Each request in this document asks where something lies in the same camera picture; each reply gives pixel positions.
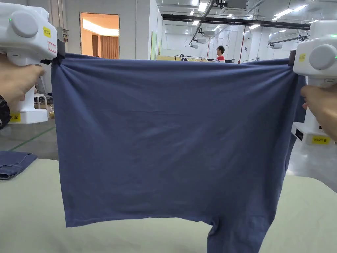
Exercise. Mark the person's right hand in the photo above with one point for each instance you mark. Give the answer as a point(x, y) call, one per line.
point(322, 110)

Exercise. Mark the folded blue denim garment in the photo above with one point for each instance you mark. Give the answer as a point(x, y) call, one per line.
point(14, 163)

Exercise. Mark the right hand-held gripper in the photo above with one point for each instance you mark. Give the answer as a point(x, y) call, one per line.
point(320, 60)

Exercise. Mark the person's left hand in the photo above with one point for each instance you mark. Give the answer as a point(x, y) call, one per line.
point(17, 80)

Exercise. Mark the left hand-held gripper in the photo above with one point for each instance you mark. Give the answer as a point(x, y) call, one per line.
point(23, 29)

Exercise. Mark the dark blue shirt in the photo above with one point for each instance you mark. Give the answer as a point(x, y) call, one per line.
point(168, 142)

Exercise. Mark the bed with pale green sheet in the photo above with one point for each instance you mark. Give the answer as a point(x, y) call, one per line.
point(34, 218)

